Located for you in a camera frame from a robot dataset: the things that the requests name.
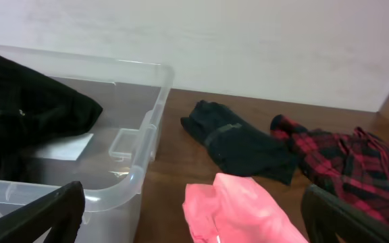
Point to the red plaid shirt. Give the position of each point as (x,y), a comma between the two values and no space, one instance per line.
(354,167)

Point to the clear plastic storage bin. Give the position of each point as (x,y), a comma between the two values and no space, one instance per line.
(113,165)

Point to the white label in bin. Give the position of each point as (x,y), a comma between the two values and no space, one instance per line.
(65,149)

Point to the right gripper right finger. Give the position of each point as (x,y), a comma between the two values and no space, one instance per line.
(328,219)

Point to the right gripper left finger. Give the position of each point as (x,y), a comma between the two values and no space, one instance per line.
(57,214)

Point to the large black shirt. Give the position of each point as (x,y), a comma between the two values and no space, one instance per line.
(35,109)

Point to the pink cloth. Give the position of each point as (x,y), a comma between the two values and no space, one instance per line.
(236,209)

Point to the dark folded cloth right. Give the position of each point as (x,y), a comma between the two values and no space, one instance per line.
(237,147)

